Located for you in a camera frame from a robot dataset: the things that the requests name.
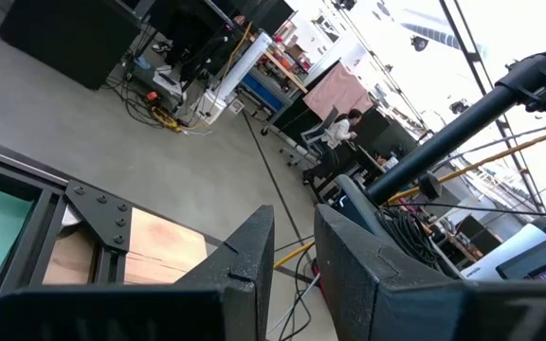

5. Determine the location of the monitor with blue screen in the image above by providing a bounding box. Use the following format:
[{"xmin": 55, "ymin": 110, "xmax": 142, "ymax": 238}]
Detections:
[{"xmin": 495, "ymin": 225, "xmax": 546, "ymax": 281}]

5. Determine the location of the grey floor cable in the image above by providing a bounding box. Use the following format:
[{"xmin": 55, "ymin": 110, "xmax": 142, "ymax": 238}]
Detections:
[{"xmin": 266, "ymin": 272, "xmax": 322, "ymax": 335}]

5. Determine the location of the yellow floor cable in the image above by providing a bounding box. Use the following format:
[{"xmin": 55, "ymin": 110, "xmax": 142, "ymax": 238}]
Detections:
[{"xmin": 272, "ymin": 240, "xmax": 317, "ymax": 270}]

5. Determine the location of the white box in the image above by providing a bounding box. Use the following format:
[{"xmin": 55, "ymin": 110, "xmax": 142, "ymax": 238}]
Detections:
[{"xmin": 195, "ymin": 88, "xmax": 229, "ymax": 127}]

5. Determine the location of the white cylinder roll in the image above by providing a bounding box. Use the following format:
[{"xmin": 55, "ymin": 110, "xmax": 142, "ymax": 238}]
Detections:
[{"xmin": 213, "ymin": 30, "xmax": 274, "ymax": 103}]

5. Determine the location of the grey office chair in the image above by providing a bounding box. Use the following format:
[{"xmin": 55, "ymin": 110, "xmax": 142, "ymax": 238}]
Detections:
[{"xmin": 280, "ymin": 106, "xmax": 340, "ymax": 170}]

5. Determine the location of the blue cabinet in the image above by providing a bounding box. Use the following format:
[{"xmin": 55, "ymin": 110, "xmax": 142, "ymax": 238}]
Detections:
[{"xmin": 239, "ymin": 70, "xmax": 302, "ymax": 115}]

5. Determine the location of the person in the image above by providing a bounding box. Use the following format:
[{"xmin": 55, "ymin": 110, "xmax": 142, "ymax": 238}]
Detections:
[{"xmin": 319, "ymin": 107, "xmax": 364, "ymax": 151}]

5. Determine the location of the pink panel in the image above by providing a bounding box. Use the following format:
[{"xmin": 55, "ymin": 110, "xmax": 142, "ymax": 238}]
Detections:
[{"xmin": 302, "ymin": 61, "xmax": 374, "ymax": 122}]

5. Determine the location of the white curved sheet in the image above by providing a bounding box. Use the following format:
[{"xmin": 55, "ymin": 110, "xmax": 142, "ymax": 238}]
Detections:
[{"xmin": 460, "ymin": 222, "xmax": 546, "ymax": 281}]

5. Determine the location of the black coiled cable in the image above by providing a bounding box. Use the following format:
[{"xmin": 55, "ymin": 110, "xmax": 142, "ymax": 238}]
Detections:
[{"xmin": 376, "ymin": 206, "xmax": 445, "ymax": 271}]

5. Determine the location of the black cabinet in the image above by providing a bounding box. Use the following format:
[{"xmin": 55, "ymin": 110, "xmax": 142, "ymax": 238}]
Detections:
[{"xmin": 0, "ymin": 0, "xmax": 142, "ymax": 92}]

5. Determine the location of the black pole with clamp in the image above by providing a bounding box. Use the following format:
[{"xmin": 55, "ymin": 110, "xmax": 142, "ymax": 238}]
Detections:
[{"xmin": 365, "ymin": 49, "xmax": 546, "ymax": 206}]

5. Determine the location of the black metal table frame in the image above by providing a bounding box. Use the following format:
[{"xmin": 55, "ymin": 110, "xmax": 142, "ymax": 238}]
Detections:
[{"xmin": 0, "ymin": 131, "xmax": 135, "ymax": 341}]

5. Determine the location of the yellow pole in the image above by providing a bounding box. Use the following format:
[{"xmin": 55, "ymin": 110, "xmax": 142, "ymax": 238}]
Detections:
[{"xmin": 386, "ymin": 128, "xmax": 546, "ymax": 205}]

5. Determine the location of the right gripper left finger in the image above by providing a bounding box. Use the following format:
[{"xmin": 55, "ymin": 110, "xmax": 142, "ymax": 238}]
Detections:
[{"xmin": 0, "ymin": 205, "xmax": 276, "ymax": 341}]

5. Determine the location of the yellow cable coil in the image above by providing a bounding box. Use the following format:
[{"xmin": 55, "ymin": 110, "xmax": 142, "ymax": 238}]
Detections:
[{"xmin": 149, "ymin": 104, "xmax": 184, "ymax": 134}]

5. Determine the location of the grey workstation cart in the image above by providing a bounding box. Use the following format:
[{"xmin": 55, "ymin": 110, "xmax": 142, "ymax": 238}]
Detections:
[{"xmin": 332, "ymin": 173, "xmax": 464, "ymax": 280}]

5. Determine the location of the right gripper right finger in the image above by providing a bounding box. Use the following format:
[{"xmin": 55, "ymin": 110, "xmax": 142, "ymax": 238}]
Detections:
[{"xmin": 314, "ymin": 203, "xmax": 546, "ymax": 341}]

